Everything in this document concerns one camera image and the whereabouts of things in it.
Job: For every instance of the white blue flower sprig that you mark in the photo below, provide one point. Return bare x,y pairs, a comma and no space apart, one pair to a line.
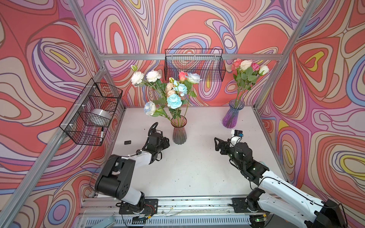
176,101

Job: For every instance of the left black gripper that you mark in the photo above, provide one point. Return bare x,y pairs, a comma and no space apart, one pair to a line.
165,143

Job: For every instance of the white carnation flower sprig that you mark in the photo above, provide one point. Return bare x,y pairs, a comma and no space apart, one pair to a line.
152,80

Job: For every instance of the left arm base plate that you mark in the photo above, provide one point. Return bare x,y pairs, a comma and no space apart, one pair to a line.
146,207

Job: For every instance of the red grey glass vase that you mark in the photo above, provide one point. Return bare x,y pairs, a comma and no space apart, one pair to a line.
179,132

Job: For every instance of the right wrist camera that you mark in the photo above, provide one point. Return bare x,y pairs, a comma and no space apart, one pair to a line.
236,135

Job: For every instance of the red pink rose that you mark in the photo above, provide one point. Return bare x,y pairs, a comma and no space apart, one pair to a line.
182,77

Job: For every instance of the black wire basket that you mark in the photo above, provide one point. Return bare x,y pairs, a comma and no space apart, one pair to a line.
206,62
85,128

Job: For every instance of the salmon pink rose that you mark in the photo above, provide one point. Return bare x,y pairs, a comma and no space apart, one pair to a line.
236,71

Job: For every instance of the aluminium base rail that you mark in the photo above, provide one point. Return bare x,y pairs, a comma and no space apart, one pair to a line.
172,212

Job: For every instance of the white green-tinged rose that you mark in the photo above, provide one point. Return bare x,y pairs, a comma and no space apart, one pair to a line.
263,70

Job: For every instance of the pale lavender white rose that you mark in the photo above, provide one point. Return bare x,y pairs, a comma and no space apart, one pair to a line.
190,80

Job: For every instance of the back black wire basket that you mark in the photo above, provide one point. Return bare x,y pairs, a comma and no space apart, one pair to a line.
206,62

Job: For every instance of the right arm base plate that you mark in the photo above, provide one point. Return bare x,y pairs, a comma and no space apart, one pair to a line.
245,205

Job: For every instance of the blue purple glass vase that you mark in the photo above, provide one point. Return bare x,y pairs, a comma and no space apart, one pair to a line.
231,117

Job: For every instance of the magenta pink rose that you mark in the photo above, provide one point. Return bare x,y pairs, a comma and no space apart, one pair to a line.
252,75

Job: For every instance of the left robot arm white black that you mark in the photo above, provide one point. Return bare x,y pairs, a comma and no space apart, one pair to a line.
115,178

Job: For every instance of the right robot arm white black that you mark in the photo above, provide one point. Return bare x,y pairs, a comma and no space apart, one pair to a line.
277,196

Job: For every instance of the white blue-tinged rose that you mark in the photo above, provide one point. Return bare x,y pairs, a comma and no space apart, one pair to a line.
156,108

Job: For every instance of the silver tape roll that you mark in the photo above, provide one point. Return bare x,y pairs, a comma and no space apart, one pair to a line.
101,113

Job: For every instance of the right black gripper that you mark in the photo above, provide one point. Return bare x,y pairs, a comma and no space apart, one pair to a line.
225,145

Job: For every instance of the left black wire basket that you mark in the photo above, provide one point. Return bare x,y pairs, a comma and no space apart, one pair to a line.
85,128

